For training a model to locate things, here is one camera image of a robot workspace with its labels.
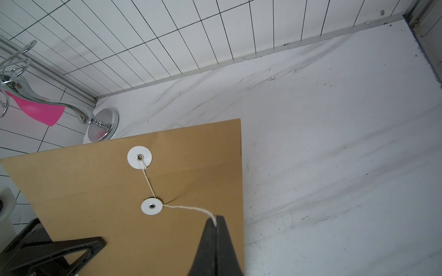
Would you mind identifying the pink plastic wine glass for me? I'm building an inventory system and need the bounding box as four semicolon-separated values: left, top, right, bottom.
7;92;65;127

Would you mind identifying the silver metal glass rack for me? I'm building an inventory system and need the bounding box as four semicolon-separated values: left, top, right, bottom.
1;40;119;143

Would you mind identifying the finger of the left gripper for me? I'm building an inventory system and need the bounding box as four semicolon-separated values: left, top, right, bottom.
1;218;106;276

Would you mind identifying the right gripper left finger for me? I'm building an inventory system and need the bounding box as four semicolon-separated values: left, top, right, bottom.
188;218;217;276

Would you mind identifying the kraft file bag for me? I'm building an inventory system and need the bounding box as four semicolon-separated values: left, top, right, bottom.
1;119;245;276

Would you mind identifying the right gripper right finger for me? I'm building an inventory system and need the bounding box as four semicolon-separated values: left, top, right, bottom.
215;216;243;276

